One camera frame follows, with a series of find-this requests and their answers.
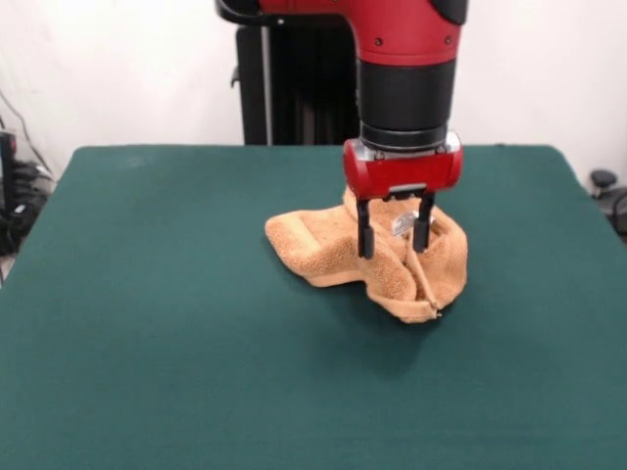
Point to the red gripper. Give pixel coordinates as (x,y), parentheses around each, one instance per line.
(401,171)

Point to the orange terry towel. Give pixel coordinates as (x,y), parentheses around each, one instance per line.
(313,245)

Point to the dark green table cloth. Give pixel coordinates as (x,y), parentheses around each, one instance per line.
(147,343)

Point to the black box device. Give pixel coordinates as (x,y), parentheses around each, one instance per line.
(7,166)

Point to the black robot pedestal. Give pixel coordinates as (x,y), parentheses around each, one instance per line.
(294,98)

